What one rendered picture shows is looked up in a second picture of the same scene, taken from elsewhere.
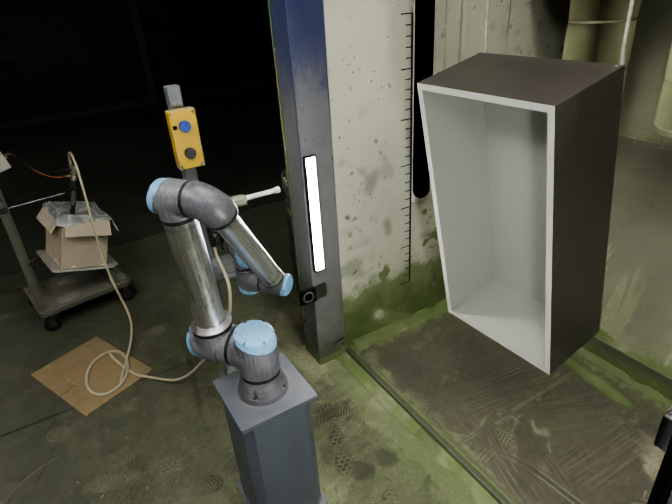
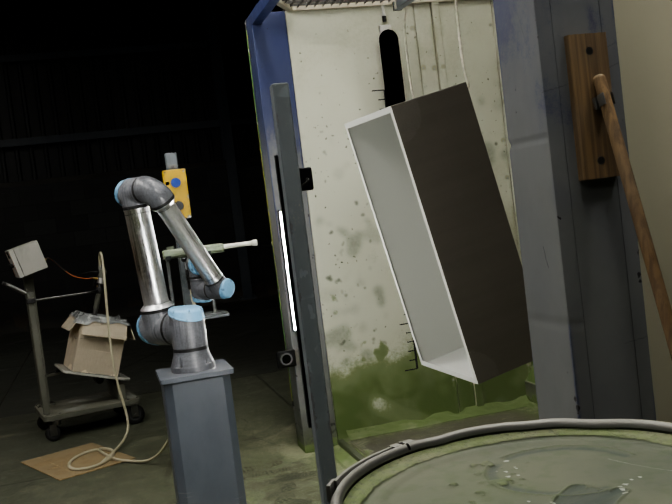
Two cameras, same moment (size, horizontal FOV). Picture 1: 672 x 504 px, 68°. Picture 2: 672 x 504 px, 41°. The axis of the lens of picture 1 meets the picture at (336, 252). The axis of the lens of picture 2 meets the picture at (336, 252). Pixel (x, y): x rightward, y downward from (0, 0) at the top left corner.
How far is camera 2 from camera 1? 253 cm
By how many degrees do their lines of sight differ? 29
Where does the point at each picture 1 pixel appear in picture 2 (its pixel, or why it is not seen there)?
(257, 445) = (175, 405)
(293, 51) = (266, 120)
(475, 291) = (457, 349)
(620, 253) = not seen: hidden behind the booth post
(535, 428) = not seen: hidden behind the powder
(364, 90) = (339, 154)
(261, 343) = (186, 311)
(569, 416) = not seen: hidden behind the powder
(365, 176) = (347, 237)
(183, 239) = (135, 220)
